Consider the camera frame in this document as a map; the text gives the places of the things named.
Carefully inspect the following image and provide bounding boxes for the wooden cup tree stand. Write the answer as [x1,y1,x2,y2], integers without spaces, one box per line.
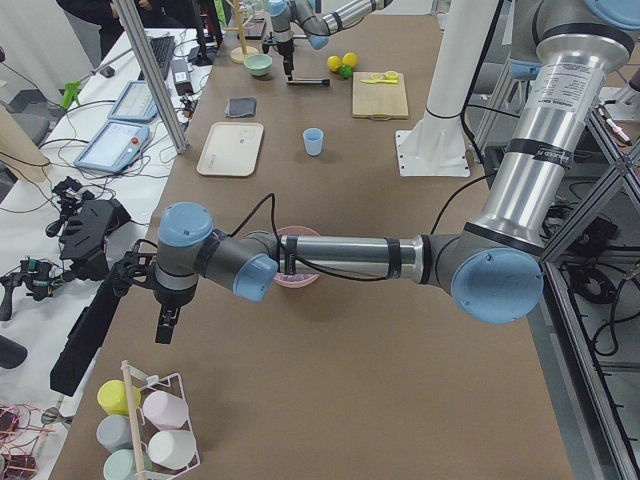
[225,0,258,64]

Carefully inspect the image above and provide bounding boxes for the yellow lemon near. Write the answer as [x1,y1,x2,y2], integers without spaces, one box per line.
[326,55,343,72]

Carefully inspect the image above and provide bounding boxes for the cream rectangular tray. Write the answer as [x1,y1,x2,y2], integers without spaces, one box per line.
[196,122,264,178]

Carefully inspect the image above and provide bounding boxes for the yellow cup in rack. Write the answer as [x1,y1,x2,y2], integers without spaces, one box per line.
[97,379,128,416]

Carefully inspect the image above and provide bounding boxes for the green lime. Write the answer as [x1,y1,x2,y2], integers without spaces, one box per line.
[339,65,352,79]

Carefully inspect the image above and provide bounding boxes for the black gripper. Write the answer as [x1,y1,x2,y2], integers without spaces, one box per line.
[261,32,294,80]
[111,239,196,344]

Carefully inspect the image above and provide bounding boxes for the yellow lemon far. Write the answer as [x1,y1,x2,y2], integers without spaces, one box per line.
[342,52,358,69]

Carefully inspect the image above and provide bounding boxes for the mint green bowl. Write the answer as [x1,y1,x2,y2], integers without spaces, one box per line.
[243,53,273,78]

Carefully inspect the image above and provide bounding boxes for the aluminium frame post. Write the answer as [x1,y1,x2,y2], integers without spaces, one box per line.
[114,0,188,154]

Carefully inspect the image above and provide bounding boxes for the black long box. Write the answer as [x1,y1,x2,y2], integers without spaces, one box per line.
[50,260,125,397]

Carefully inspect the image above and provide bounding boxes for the green cup in rack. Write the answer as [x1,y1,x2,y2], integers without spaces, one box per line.
[102,449,137,480]

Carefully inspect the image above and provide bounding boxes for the white wire cup rack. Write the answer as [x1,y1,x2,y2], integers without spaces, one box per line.
[121,360,201,479]

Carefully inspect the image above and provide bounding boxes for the black device on side table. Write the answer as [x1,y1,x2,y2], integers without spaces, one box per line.
[45,176,131,280]

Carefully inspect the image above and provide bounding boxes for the white cup in rack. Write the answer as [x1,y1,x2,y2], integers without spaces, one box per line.
[147,430,196,470]

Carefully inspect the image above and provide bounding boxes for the grey cup in rack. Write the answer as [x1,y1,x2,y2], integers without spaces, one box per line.
[96,415,133,453]

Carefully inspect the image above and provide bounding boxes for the black framed tray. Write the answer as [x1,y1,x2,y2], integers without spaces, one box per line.
[243,18,267,40]

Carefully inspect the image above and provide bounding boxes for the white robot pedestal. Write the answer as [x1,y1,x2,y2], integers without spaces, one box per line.
[396,1,509,177]

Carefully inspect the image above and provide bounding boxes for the blue teach pendant far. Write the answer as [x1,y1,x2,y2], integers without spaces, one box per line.
[108,80,158,123]

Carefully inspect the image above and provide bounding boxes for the blue teach pendant near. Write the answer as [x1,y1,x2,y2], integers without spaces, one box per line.
[74,121,150,173]

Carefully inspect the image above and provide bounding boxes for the light blue plastic cup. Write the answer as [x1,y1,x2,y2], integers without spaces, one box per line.
[303,127,324,156]

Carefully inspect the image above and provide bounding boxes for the wooden cutting board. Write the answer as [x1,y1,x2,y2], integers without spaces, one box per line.
[352,72,409,120]

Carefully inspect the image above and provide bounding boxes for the pink bowl of ice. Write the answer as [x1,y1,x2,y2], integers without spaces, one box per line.
[274,226,319,288]

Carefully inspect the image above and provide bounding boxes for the yellow lemon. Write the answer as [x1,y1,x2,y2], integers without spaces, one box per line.
[342,52,358,69]
[326,55,343,72]

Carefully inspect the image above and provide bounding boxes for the black keyboard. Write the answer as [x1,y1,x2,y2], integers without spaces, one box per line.
[148,35,175,80]

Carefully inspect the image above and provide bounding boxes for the pink cup in rack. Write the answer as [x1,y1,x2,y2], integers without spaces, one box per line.
[142,391,189,430]

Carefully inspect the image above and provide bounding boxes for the blue teach pendant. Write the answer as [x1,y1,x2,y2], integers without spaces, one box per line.
[74,121,150,173]
[108,80,158,123]

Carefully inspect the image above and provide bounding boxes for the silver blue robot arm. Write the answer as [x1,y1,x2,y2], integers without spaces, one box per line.
[262,0,392,86]
[109,1,639,344]

